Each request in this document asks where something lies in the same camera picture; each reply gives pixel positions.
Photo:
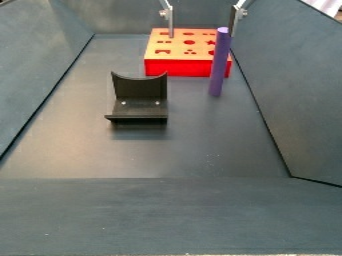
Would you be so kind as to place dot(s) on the red shape-sorter board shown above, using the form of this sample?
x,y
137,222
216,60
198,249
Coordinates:
x,y
184,55

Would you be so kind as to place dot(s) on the black curved peg holder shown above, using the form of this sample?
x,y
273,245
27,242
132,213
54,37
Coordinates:
x,y
141,98

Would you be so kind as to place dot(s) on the purple cylinder peg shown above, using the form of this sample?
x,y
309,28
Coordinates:
x,y
220,61

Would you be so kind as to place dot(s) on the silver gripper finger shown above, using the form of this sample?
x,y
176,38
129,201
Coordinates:
x,y
238,13
166,12

